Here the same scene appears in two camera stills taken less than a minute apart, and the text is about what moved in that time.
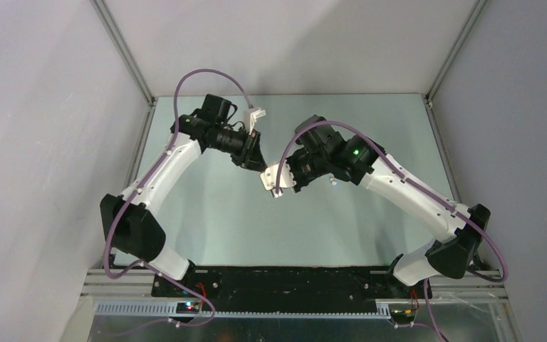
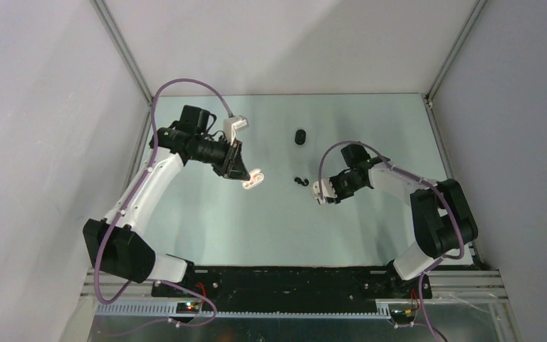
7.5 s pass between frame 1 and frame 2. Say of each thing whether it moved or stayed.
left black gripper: moved
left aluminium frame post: stayed
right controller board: stayed
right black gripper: moved
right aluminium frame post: stayed
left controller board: stayed
